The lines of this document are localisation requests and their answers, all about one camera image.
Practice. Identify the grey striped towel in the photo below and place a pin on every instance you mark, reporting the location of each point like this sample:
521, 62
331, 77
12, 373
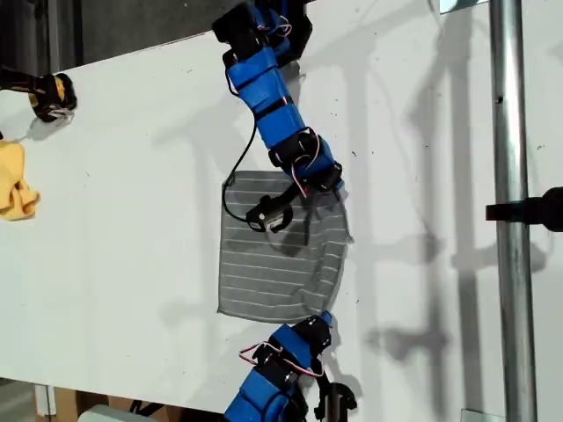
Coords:
255, 272

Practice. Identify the white container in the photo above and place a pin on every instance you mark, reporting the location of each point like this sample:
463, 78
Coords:
105, 414

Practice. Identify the white strip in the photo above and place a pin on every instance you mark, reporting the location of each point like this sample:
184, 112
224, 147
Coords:
44, 400

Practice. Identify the black and yellow clamp tool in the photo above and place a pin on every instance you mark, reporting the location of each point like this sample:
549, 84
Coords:
53, 94

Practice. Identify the yellow cloth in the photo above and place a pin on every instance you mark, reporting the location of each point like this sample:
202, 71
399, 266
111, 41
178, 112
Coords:
13, 176

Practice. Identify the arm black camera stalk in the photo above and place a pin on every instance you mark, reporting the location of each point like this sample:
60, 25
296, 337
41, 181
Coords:
322, 373
288, 193

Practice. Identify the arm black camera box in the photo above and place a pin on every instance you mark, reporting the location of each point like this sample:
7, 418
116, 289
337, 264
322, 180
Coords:
268, 217
336, 395

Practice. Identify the steel post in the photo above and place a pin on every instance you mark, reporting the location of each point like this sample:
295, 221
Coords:
510, 132

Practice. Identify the black post clamp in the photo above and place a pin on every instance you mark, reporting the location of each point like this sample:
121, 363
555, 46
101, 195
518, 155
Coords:
545, 208

